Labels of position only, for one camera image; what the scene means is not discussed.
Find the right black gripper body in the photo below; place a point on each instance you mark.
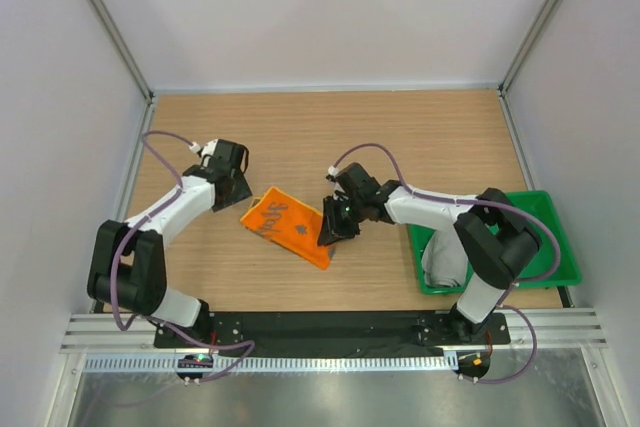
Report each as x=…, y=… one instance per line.
x=344, y=215

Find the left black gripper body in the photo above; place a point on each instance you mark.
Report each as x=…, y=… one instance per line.
x=240, y=191

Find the grey orange happy towel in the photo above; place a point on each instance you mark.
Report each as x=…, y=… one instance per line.
x=282, y=219

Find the grey panda towel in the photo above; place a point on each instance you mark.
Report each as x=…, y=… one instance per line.
x=444, y=261

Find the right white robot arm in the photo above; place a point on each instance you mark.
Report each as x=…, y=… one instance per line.
x=483, y=231

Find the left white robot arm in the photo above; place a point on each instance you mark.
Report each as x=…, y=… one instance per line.
x=128, y=266

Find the green plastic tray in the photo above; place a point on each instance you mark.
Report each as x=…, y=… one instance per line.
x=539, y=204

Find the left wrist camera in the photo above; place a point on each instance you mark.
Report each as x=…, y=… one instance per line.
x=207, y=148

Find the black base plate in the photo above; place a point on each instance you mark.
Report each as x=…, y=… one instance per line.
x=347, y=334

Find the slotted cable duct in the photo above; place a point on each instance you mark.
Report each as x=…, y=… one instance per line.
x=182, y=363

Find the front aluminium rail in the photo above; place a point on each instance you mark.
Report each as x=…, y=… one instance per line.
x=554, y=328

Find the left aluminium frame post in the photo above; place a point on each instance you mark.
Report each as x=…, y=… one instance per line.
x=121, y=48

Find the aluminium frame post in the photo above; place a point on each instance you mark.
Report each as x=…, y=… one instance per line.
x=531, y=38
x=121, y=48

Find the right aluminium frame post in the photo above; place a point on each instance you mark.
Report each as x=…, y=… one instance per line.
x=531, y=38

